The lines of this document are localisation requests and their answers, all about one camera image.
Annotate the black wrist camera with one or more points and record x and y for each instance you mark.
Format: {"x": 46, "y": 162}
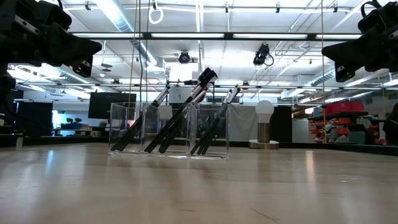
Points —
{"x": 54, "y": 14}
{"x": 373, "y": 18}

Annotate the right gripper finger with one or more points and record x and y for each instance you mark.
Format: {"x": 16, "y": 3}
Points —
{"x": 344, "y": 74}
{"x": 360, "y": 51}

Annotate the white cloth cover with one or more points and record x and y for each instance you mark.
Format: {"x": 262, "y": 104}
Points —
{"x": 245, "y": 121}

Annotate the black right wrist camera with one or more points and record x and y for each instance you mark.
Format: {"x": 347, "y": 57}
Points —
{"x": 373, "y": 18}

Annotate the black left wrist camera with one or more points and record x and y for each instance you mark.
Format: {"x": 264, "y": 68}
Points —
{"x": 54, "y": 14}

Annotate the black overhead frame bar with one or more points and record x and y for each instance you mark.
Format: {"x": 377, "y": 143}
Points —
{"x": 228, "y": 35}

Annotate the black overhead camera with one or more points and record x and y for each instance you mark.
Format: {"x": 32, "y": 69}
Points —
{"x": 184, "y": 57}

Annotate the silver ceiling duct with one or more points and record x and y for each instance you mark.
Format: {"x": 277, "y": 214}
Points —
{"x": 118, "y": 18}
{"x": 323, "y": 79}

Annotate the black partition panel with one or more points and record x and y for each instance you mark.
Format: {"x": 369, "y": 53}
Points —
{"x": 34, "y": 118}

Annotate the shelf with red bins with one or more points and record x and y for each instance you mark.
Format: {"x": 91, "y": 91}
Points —
{"x": 342, "y": 107}

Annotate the grey post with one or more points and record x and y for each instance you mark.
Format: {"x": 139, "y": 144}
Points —
{"x": 19, "y": 140}

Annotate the black cabinet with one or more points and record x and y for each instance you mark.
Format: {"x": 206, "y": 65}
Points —
{"x": 281, "y": 124}

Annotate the black monitor screen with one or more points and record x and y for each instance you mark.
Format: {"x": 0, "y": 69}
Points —
{"x": 102, "y": 105}

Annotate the black table edge rail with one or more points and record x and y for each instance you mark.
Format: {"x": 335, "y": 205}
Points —
{"x": 62, "y": 140}

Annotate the person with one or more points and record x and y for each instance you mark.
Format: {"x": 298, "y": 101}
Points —
{"x": 392, "y": 127}

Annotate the black background rig frame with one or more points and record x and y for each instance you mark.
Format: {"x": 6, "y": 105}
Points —
{"x": 190, "y": 82}

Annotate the clear acrylic three-compartment organizer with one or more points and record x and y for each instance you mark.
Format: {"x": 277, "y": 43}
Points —
{"x": 189, "y": 140}

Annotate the black comb head makeup brush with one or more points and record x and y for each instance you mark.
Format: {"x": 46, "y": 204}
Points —
{"x": 169, "y": 124}

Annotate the blue planter with plants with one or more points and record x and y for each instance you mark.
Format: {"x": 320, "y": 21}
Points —
{"x": 74, "y": 123}

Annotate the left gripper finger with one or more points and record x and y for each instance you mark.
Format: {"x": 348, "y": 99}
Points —
{"x": 71, "y": 48}
{"x": 84, "y": 69}

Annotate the white bulb brass table lamp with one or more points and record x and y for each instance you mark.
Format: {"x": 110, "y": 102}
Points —
{"x": 264, "y": 110}

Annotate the white paper sheet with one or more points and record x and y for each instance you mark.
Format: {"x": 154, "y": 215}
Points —
{"x": 165, "y": 112}

